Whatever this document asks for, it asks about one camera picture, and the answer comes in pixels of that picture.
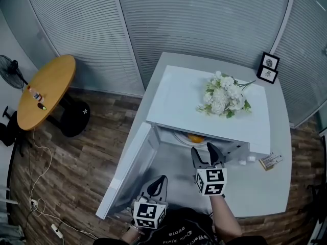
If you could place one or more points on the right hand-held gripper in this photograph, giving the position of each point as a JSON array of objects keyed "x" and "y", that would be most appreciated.
[{"x": 211, "y": 181}]

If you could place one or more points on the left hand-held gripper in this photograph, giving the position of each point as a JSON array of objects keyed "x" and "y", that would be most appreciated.
[{"x": 149, "y": 213}]

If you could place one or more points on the orange food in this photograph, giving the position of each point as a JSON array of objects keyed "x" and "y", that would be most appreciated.
[{"x": 195, "y": 138}]

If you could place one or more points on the white microwave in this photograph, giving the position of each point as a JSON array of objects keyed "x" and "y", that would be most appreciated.
[{"x": 178, "y": 98}]

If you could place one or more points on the person's right forearm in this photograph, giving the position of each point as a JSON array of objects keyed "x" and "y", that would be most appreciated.
[{"x": 224, "y": 216}]

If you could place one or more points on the person's left forearm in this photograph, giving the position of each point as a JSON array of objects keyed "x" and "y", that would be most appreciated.
[{"x": 131, "y": 235}]

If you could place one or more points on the white turntable plate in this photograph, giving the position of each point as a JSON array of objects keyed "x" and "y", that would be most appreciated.
[{"x": 180, "y": 138}]

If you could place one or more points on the person's black printed shirt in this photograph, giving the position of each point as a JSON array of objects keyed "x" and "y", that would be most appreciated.
[{"x": 184, "y": 226}]

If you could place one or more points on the white flower bouquet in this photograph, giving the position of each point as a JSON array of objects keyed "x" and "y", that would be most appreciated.
[{"x": 224, "y": 98}]

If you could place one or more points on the white power strip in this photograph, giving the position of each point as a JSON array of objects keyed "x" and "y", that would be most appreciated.
[{"x": 57, "y": 230}]

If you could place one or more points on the white plug adapter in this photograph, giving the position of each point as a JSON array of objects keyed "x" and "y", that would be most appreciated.
[{"x": 33, "y": 203}]

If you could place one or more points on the dark bottle green cap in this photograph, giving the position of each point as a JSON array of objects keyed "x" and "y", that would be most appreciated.
[{"x": 41, "y": 107}]

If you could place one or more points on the round wooden table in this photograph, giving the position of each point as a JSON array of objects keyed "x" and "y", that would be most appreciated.
[{"x": 48, "y": 91}]

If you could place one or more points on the clear bottle orange cap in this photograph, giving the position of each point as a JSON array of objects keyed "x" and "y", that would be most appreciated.
[{"x": 35, "y": 94}]

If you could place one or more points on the black office chair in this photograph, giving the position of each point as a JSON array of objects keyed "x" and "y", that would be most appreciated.
[{"x": 9, "y": 131}]

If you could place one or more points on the black standing fan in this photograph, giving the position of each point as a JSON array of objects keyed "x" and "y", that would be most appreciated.
[{"x": 10, "y": 71}]

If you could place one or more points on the black picture frame figure print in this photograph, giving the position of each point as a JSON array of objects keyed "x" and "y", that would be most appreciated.
[{"x": 267, "y": 75}]

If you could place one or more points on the black picture frame round print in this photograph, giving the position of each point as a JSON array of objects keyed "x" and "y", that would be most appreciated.
[{"x": 269, "y": 61}]

